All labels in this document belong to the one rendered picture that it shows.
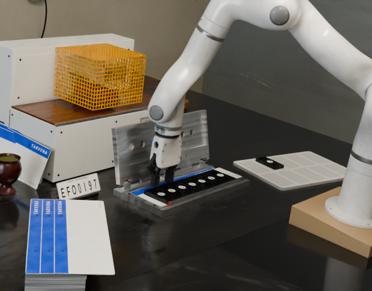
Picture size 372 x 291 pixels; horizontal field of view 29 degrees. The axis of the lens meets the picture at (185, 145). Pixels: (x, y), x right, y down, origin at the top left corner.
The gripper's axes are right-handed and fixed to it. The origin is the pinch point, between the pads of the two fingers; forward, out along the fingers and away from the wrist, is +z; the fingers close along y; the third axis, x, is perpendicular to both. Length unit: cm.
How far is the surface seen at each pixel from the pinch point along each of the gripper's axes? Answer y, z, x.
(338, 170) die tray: 71, 3, -25
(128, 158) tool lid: -10.3, -7.2, 5.8
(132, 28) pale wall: 160, -8, 171
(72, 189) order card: -28.3, 0.6, 10.4
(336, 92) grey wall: 229, 13, 62
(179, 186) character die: 1.9, 0.9, -5.8
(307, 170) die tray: 60, 3, -18
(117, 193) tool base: -14.7, 2.9, 4.7
